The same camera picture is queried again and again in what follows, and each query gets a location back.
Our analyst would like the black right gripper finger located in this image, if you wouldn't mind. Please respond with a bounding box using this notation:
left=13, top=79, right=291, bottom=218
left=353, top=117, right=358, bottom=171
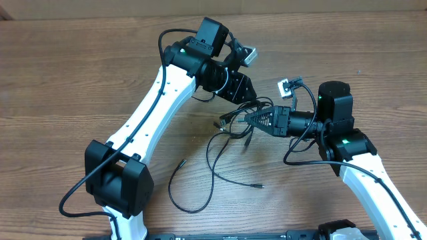
left=248, top=121, right=274, bottom=136
left=244, top=107, right=276, bottom=122

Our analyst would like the thin black usb cable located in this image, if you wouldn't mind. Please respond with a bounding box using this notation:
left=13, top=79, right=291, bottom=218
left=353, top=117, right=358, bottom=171
left=205, top=131, right=265, bottom=189

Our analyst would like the short black usb cable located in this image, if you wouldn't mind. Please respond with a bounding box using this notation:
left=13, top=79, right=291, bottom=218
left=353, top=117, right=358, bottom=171
left=167, top=158, right=215, bottom=214

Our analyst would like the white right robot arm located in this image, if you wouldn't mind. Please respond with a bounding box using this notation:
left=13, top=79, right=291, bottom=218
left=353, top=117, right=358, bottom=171
left=244, top=81, right=426, bottom=239

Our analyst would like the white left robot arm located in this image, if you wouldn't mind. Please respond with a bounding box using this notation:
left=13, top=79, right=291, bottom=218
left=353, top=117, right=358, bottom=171
left=85, top=17, right=258, bottom=239

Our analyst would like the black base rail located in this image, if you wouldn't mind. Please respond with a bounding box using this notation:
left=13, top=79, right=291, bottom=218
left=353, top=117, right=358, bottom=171
left=83, top=229, right=380, bottom=240

